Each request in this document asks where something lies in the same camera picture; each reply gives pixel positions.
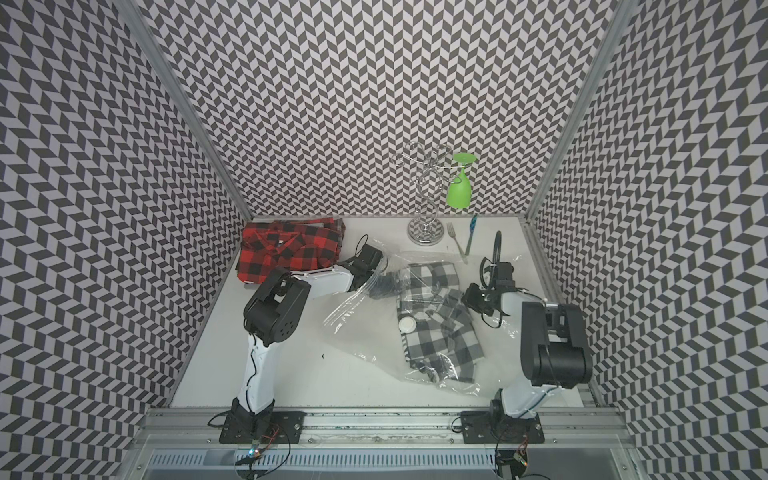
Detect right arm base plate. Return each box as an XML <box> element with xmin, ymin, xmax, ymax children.
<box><xmin>451</xmin><ymin>411</ymin><xmax>545</xmax><ymax>445</ymax></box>

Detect aluminium corner post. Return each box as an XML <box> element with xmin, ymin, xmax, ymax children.
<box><xmin>524</xmin><ymin>0</ymin><xmax>639</xmax><ymax>223</ymax></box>
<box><xmin>113</xmin><ymin>0</ymin><xmax>252</xmax><ymax>220</ymax></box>

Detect grey white checked shirt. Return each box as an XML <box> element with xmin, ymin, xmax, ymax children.
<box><xmin>369</xmin><ymin>261</ymin><xmax>484</xmax><ymax>384</ymax></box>

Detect wire glass rack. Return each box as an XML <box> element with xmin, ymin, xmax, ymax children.
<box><xmin>403</xmin><ymin>142</ymin><xmax>451</xmax><ymax>247</ymax></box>

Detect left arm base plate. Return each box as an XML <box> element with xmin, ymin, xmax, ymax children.
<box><xmin>218</xmin><ymin>410</ymin><xmax>306</xmax><ymax>445</ymax></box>

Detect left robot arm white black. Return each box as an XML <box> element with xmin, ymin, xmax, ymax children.
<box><xmin>231</xmin><ymin>253</ymin><xmax>384</xmax><ymax>416</ymax></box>

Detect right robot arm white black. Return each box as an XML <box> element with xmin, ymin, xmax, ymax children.
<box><xmin>462</xmin><ymin>283</ymin><xmax>593</xmax><ymax>420</ymax></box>

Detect white bag valve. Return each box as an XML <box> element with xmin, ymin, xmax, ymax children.
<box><xmin>398</xmin><ymin>316</ymin><xmax>417</xmax><ymax>334</ymax></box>

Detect aluminium corner post left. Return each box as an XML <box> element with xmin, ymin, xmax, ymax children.
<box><xmin>113</xmin><ymin>0</ymin><xmax>252</xmax><ymax>220</ymax></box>

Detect clear vacuum bag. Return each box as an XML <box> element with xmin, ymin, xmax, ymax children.
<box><xmin>322</xmin><ymin>251</ymin><xmax>523</xmax><ymax>398</ymax></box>

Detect aluminium front rail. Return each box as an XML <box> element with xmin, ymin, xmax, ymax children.
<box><xmin>135</xmin><ymin>407</ymin><xmax>634</xmax><ymax>449</ymax></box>

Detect blue pen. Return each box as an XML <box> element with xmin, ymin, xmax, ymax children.
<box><xmin>465</xmin><ymin>214</ymin><xmax>478</xmax><ymax>256</ymax></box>

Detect green plastic wine glass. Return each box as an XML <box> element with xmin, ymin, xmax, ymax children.
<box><xmin>446</xmin><ymin>152</ymin><xmax>477</xmax><ymax>210</ymax></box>

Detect aluminium corner post right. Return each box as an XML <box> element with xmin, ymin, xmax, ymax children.
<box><xmin>524</xmin><ymin>0</ymin><xmax>639</xmax><ymax>223</ymax></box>

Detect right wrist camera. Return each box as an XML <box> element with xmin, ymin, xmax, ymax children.
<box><xmin>480</xmin><ymin>258</ymin><xmax>517</xmax><ymax>291</ymax></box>

